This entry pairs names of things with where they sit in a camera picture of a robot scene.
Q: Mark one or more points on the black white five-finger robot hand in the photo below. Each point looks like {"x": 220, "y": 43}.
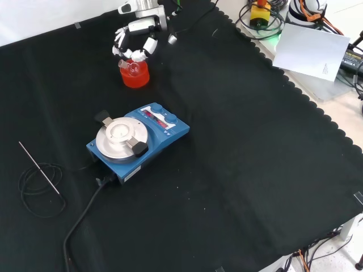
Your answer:
{"x": 141, "y": 25}

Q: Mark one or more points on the clear glass round-bottom flask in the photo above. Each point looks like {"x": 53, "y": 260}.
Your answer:
{"x": 134, "y": 69}

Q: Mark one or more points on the grey tape strip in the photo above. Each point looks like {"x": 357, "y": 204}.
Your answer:
{"x": 77, "y": 25}

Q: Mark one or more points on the heater with blue base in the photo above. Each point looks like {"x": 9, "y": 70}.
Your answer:
{"x": 164, "y": 133}

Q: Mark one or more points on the yellow stop button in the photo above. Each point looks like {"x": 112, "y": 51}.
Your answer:
{"x": 259, "y": 12}

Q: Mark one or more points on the black bench cloth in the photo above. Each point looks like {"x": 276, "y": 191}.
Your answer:
{"x": 241, "y": 141}

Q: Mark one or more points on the pale board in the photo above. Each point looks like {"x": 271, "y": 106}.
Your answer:
{"x": 309, "y": 51}

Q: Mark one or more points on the thin steel probe rod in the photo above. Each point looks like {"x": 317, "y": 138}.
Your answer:
{"x": 39, "y": 168}

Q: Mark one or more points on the black power adapter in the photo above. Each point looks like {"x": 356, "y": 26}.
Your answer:
{"x": 351, "y": 61}

